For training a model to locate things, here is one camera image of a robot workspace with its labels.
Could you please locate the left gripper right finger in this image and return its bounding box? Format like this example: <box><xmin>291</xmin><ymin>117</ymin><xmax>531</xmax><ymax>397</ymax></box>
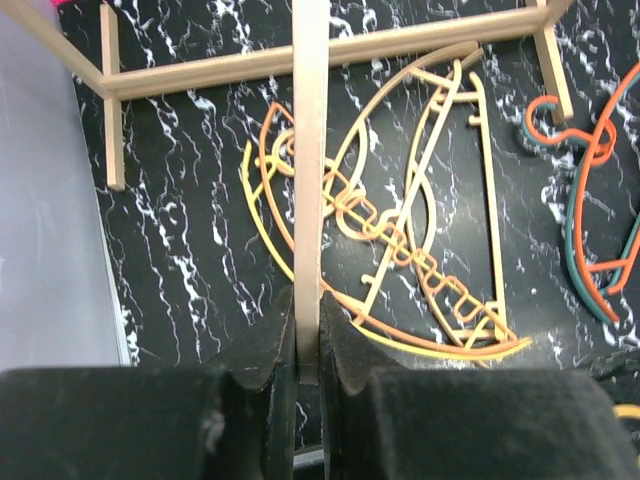
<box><xmin>319</xmin><ymin>294</ymin><xmax>639</xmax><ymax>479</ymax></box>

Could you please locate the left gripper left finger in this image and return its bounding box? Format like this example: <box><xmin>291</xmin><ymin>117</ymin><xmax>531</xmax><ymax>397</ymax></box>
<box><xmin>1</xmin><ymin>288</ymin><xmax>295</xmax><ymax>479</ymax></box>

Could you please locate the beige plastic hanger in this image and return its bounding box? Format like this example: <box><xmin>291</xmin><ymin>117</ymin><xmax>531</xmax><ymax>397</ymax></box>
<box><xmin>292</xmin><ymin>0</ymin><xmax>330</xmax><ymax>385</ymax></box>

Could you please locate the orange plastic curved hanger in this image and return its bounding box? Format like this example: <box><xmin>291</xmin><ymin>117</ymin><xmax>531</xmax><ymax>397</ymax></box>
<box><xmin>254</xmin><ymin>39</ymin><xmax>526</xmax><ymax>359</ymax></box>

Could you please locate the yellow plastic hanger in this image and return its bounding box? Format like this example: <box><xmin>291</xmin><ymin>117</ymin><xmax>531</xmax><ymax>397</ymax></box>
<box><xmin>613</xmin><ymin>404</ymin><xmax>640</xmax><ymax>420</ymax></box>

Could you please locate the wooden garment rack frame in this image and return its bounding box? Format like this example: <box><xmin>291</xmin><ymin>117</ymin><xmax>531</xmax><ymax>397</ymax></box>
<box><xmin>0</xmin><ymin>0</ymin><xmax>576</xmax><ymax>194</ymax></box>

